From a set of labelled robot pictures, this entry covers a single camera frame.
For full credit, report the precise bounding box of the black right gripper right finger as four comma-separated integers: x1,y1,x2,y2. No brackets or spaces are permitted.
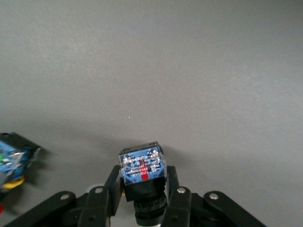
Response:
160,165,267,227

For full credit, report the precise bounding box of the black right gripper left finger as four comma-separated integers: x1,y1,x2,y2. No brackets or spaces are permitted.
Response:
2,165,124,227

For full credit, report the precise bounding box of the yellow cap push button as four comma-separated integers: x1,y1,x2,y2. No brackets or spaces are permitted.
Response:
118,141,168,227

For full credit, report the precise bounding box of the red cap push button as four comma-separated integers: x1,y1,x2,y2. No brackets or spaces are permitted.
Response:
0,131,42,213

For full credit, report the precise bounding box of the dark grey table mat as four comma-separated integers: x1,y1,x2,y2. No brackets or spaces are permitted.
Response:
0,0,303,227

